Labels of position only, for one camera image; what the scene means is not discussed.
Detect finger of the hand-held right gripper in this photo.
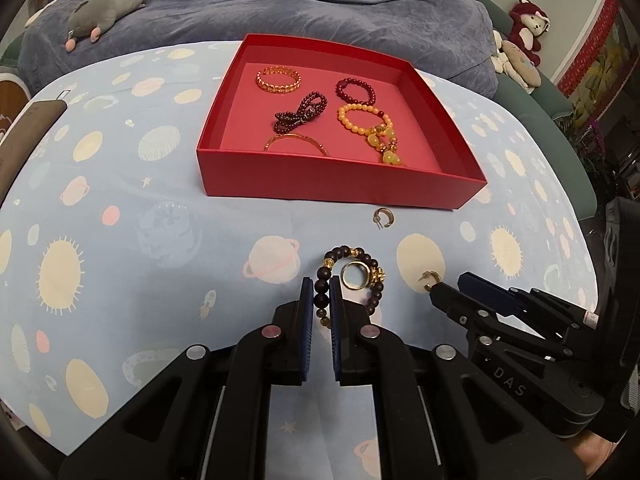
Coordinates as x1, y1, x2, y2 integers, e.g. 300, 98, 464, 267
457, 271, 597, 336
430, 282, 501, 333

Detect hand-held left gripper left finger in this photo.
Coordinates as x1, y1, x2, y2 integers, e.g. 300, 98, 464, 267
59, 276, 316, 480

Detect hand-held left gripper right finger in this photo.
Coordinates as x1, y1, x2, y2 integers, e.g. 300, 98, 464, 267
327, 276, 586, 480

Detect gold ring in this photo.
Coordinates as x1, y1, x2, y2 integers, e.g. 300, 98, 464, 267
340, 261, 373, 291

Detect dark bead bracelet gold charms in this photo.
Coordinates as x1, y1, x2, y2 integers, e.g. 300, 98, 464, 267
314, 245, 386, 331

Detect red cardboard box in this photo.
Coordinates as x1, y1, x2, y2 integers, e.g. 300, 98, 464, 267
195, 33, 488, 210

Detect yellow-green bead bracelet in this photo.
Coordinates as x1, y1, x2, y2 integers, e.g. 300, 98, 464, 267
367, 125, 407, 167

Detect thin gold bangle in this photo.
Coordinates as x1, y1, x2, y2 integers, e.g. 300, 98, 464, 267
263, 132, 332, 157

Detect yellow bead bracelet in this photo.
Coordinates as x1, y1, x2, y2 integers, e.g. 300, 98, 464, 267
336, 103, 396, 133

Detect purple bead bracelet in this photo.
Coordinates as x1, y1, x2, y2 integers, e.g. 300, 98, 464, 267
272, 91, 330, 133

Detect red bead bracelet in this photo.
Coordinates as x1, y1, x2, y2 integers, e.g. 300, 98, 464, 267
335, 76, 373, 105

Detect gold chain bracelet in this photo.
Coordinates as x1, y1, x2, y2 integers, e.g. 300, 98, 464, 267
256, 65, 302, 95

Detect green sofa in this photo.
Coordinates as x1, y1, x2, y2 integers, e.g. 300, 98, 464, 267
465, 0, 598, 221

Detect planet print bedsheet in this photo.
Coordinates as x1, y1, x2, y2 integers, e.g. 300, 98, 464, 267
0, 40, 601, 480

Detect green plant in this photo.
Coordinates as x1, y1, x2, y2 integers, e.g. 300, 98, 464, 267
555, 110, 626, 201

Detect beige plush toy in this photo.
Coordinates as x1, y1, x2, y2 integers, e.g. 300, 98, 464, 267
491, 30, 542, 93

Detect red monkey plush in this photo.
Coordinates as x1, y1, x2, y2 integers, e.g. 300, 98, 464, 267
509, 0, 551, 66

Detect blue velvet blanket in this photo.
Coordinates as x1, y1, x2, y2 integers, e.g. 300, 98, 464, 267
17, 0, 501, 98

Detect round wood-faced appliance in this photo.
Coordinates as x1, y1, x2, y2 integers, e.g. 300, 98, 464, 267
0, 72, 30, 136

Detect grey plush mouse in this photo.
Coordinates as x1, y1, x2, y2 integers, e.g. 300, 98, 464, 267
65, 0, 148, 53

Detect red-bordered wall poster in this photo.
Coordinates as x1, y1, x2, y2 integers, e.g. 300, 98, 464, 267
557, 0, 640, 126

